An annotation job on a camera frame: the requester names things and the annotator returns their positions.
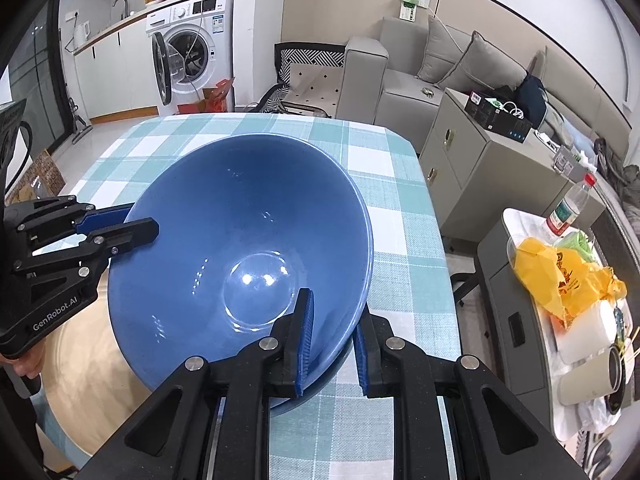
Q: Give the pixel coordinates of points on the clear plastic bottle red cap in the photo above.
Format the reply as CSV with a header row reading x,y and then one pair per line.
x,y
567,210

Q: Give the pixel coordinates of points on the person's left hand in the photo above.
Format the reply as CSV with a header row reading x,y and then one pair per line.
x,y
27,362

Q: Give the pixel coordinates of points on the grey blanket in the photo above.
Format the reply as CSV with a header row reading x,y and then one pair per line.
x,y
625,175

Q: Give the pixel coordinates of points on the dark grey side table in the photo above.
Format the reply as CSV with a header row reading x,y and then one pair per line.
x,y
515,320

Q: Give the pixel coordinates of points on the white kitchen counter cabinet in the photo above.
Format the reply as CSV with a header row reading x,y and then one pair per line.
x,y
125,70

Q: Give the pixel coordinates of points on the grey side cabinet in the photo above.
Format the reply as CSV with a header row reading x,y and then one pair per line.
x,y
465,170

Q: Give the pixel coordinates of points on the large beige plate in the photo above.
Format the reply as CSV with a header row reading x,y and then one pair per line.
x,y
85,400

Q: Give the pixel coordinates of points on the patterned cardboard box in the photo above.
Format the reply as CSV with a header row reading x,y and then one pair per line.
x,y
45,170

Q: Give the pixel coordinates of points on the large blue bowl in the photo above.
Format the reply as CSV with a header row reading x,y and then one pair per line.
x,y
240,220
312,394

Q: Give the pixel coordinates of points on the curved kitchen faucet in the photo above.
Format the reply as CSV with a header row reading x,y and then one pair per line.
x,y
126,7

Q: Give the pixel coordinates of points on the yellow plastic bag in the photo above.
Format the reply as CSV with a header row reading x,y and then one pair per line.
x,y
545,270

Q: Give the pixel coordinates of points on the white paper cup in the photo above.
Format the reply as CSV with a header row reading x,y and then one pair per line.
x,y
587,332
585,382

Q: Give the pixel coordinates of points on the grey sofa cushion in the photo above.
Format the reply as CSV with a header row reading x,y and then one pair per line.
x,y
480,65
440,55

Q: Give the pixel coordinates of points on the green plastic bag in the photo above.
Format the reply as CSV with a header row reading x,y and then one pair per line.
x,y
582,247

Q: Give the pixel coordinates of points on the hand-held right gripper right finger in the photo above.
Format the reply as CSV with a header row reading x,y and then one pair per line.
x,y
362,355

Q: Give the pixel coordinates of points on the teal checkered tablecloth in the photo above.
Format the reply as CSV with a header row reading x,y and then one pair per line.
x,y
400,260

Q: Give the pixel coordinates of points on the grey sofa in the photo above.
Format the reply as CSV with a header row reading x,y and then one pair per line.
x,y
400,90

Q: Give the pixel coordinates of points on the dark blue bag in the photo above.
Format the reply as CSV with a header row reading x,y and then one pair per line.
x,y
532,97

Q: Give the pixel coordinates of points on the black box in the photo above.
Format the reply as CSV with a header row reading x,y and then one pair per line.
x,y
495,115

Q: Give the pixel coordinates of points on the small grey box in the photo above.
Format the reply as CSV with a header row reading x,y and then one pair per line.
x,y
567,159

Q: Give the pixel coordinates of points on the chair with patterned back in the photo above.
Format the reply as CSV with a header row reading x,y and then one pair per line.
x,y
305,60

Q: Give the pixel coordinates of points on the white washing machine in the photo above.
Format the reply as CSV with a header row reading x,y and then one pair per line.
x,y
215,25

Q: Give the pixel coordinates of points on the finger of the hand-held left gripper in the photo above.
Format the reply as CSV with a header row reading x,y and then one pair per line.
x,y
107,215
130,234

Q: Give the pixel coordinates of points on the red paper bag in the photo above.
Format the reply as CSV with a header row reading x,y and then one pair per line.
x,y
220,97

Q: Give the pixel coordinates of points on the dark glass door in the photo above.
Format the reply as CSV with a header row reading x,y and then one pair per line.
x,y
40,70

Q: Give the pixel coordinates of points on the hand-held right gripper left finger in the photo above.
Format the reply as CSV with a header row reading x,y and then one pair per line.
x,y
305,340

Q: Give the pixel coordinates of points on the white electric kettle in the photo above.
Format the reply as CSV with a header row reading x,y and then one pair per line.
x,y
82,32

